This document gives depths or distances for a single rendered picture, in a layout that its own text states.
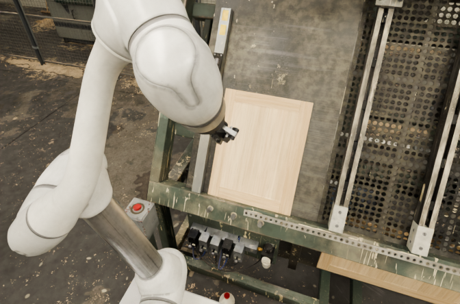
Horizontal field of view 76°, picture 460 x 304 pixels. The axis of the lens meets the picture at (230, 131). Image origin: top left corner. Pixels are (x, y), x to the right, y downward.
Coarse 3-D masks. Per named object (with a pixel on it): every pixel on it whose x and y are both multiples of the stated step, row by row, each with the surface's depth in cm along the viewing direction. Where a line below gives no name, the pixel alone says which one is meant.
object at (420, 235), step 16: (448, 96) 122; (448, 112) 119; (448, 128) 120; (448, 144) 122; (432, 160) 125; (448, 160) 121; (432, 176) 123; (432, 192) 123; (416, 208) 131; (432, 208) 124; (416, 224) 127; (432, 224) 124; (416, 240) 126
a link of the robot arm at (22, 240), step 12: (36, 192) 69; (24, 204) 68; (24, 216) 62; (12, 228) 64; (24, 228) 61; (12, 240) 64; (24, 240) 62; (36, 240) 62; (48, 240) 62; (60, 240) 66; (24, 252) 65; (36, 252) 65
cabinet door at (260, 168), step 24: (240, 96) 148; (264, 96) 144; (240, 120) 149; (264, 120) 146; (288, 120) 142; (216, 144) 153; (240, 144) 150; (264, 144) 146; (288, 144) 143; (216, 168) 154; (240, 168) 151; (264, 168) 147; (288, 168) 144; (216, 192) 155; (240, 192) 151; (264, 192) 148; (288, 192) 144
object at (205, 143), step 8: (224, 8) 145; (224, 24) 145; (216, 40) 147; (224, 40) 146; (216, 48) 147; (224, 48) 146; (224, 56) 148; (208, 136) 152; (200, 144) 153; (208, 144) 152; (200, 152) 153; (208, 152) 155; (200, 160) 154; (200, 168) 154; (200, 176) 154; (192, 184) 156; (200, 184) 155; (200, 192) 155
